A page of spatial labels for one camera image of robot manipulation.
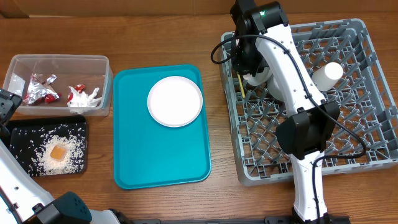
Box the grey dishwasher rack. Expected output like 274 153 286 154
221 19 397 186

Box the grey round plate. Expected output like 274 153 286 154
243 67 272 86

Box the foil wrapper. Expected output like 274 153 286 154
24 73 60 105

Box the white paper cup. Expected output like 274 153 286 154
312 62 343 91

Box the teal plastic tray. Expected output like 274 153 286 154
113 64 211 190

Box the white plate with cutlery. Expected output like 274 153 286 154
147 76 203 128

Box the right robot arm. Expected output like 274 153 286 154
230 1 340 223

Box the small grey bowl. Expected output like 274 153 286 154
267 75 284 101

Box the red ketchup packet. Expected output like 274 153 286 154
68 83 86 103

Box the white rice pile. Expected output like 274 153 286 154
12 124 87 175

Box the yellow plastic spoon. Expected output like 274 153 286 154
236 73 246 100

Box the orange food piece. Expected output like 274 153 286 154
50 145 67 161

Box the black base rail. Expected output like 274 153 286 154
130 215 351 224

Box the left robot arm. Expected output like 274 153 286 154
1 142 131 224

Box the clear plastic bin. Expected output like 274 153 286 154
2 54 113 116

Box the white napkin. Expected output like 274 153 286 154
67 87 102 114

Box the black tray bin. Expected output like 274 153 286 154
4 115 90 177

